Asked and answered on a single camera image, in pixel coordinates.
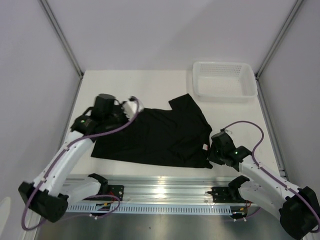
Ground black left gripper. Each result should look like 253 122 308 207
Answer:
105 101 139 135

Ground black t-shirt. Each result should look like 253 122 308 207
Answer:
91 94 213 169

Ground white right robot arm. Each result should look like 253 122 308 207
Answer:
208 131 320 240

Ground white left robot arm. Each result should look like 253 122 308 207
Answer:
18 93 144 231

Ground white perforated plastic basket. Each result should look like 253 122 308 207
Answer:
192 61 258 103

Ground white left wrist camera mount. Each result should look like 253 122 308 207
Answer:
121 96 144 120

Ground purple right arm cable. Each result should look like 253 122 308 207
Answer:
221 121 320 223

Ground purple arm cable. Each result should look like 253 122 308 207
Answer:
221 121 320 223
21 97 141 231

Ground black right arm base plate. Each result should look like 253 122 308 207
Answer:
206 186 244 203

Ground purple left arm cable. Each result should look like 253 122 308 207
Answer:
21 97 141 231

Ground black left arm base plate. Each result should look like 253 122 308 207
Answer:
98 185 125 201

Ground grey slotted cable duct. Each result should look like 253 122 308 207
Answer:
66 202 232 216

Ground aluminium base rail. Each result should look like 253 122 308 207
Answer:
62 174 261 206

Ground grey aluminium frame post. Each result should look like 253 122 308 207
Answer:
255 0 306 81

